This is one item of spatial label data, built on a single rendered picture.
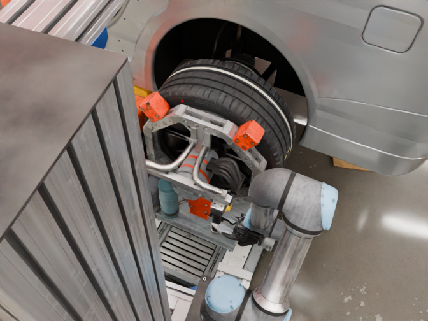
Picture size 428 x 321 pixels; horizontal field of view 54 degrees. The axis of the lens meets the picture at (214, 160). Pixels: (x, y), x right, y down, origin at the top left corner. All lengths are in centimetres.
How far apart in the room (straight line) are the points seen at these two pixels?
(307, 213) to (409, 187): 200
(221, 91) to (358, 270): 147
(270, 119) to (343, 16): 45
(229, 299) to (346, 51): 96
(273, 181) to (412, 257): 180
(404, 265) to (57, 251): 248
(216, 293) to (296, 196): 42
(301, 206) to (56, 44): 81
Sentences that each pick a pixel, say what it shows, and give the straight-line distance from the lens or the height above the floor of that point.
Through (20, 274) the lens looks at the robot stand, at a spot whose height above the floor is 197.
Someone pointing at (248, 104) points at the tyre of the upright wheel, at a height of 115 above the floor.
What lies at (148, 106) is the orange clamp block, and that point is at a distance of 167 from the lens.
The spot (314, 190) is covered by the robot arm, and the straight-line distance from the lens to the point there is 114.
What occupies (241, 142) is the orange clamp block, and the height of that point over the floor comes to 110.
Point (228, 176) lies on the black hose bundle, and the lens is 156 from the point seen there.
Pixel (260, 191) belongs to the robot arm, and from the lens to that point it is 116.
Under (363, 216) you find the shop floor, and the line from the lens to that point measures 284.
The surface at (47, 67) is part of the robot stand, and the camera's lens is 46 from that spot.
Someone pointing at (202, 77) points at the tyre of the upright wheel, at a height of 117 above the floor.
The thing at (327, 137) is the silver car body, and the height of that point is 87.
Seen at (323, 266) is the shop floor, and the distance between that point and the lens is 260.
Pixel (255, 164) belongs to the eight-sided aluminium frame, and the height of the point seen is 100.
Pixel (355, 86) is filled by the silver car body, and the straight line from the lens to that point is 174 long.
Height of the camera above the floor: 232
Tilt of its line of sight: 54 degrees down
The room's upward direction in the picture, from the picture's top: 4 degrees clockwise
